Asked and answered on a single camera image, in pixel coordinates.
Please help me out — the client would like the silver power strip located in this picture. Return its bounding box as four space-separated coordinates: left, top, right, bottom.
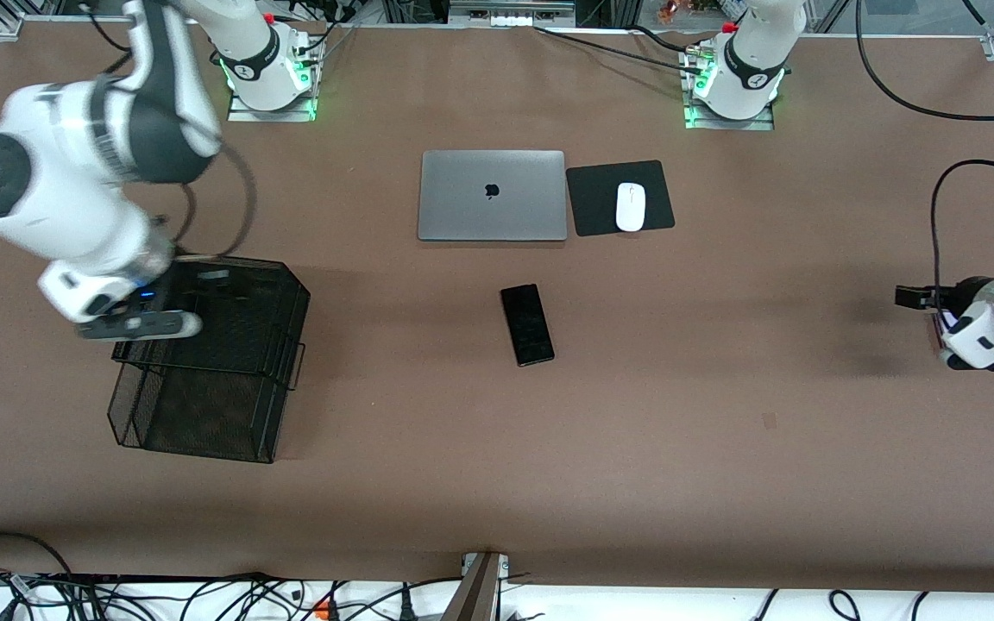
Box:
450 0 576 27

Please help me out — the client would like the thick black cable loop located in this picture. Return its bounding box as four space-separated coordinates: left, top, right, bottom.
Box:
0 531 75 579

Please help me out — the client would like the silver closed laptop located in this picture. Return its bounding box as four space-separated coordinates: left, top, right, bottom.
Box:
418 150 568 242

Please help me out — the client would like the black mouse pad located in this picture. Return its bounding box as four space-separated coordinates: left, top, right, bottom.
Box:
566 160 676 237

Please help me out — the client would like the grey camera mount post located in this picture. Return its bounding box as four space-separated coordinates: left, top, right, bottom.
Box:
441 552 511 621

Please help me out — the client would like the white computer mouse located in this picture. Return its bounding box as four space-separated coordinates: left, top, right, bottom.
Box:
616 182 646 232

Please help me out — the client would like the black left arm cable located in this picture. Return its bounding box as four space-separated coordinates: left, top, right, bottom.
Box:
855 0 994 294

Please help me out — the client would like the long black table cable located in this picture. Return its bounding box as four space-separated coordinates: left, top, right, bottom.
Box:
534 26 703 72

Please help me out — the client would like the black two-tier mesh tray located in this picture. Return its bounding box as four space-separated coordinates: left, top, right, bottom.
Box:
107 250 311 465

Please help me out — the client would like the long black smartphone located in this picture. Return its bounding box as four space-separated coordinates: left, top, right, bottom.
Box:
500 284 556 367

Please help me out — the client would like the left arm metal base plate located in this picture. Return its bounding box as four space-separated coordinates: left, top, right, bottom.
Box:
683 43 776 132

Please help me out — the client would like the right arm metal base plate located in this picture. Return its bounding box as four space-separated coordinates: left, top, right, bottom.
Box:
228 39 318 122

